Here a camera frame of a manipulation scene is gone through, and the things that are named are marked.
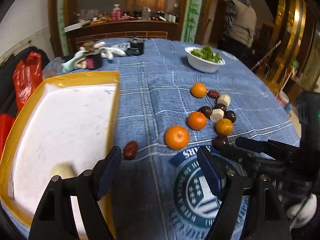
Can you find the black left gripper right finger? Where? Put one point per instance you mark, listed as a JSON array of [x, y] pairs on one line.
[[265, 217]]

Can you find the large white yam chunk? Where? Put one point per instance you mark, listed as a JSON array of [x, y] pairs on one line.
[[63, 169]]

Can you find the red jujube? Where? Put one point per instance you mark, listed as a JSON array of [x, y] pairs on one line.
[[214, 94], [130, 150]]

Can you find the dull orange tangerine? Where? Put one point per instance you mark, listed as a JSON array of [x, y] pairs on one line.
[[224, 127]]

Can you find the dark plum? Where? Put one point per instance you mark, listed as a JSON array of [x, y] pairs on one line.
[[206, 111], [220, 106], [230, 115], [219, 142]]

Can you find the white gloved hand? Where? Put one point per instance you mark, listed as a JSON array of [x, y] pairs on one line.
[[300, 214]]

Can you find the yellow rimmed white tray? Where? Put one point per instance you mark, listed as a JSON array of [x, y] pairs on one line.
[[68, 119]]

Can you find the red gift box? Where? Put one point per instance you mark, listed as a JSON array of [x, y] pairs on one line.
[[6, 123]]

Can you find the black sofa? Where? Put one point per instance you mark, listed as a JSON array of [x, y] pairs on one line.
[[8, 97]]

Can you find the dark jar with cork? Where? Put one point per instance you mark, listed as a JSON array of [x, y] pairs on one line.
[[93, 56]]

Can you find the red plastic bag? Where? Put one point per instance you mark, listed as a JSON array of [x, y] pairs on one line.
[[27, 77]]

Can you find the blue checked tablecloth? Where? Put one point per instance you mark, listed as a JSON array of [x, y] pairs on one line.
[[162, 194]]

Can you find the black box on table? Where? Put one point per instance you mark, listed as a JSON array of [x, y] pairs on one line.
[[136, 47]]

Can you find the white bowl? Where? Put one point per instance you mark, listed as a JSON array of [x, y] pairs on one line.
[[200, 64]]

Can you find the wooden sideboard counter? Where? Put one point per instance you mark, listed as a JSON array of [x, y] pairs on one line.
[[122, 29]]

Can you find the green lettuce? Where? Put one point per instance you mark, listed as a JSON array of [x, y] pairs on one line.
[[207, 53]]

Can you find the pink bottle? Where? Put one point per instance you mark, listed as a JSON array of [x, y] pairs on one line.
[[116, 13]]

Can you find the person in apron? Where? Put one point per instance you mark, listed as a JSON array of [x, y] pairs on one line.
[[238, 28]]

